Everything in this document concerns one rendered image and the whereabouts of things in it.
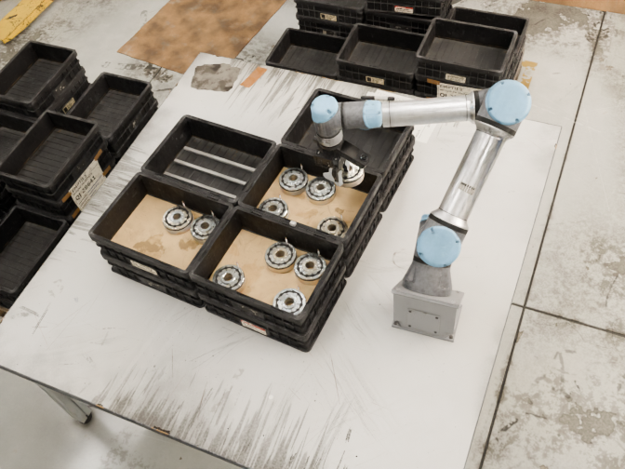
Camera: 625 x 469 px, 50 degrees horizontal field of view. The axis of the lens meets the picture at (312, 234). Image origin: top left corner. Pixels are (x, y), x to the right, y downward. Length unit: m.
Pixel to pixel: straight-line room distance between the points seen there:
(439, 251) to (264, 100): 1.29
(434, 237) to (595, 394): 1.32
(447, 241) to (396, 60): 1.79
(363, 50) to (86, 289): 1.88
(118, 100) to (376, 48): 1.33
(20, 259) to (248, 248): 1.35
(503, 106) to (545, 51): 2.37
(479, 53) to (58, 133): 2.01
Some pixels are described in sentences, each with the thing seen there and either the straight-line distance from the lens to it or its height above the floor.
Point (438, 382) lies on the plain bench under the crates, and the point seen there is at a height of 0.70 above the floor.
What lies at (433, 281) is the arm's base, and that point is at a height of 0.92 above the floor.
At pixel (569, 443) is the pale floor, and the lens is 2.86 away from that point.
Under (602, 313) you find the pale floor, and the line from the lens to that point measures 3.14.
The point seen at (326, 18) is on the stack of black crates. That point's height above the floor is 0.39.
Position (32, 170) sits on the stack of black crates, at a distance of 3.29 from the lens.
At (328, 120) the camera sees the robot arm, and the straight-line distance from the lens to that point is 1.88.
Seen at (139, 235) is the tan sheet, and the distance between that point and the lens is 2.38.
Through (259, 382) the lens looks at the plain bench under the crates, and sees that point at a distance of 2.14.
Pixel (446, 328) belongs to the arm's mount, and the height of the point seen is 0.77.
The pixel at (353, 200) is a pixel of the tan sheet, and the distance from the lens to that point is 2.31.
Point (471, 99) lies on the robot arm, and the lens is 2.00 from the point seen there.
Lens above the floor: 2.63
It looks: 54 degrees down
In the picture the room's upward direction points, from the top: 10 degrees counter-clockwise
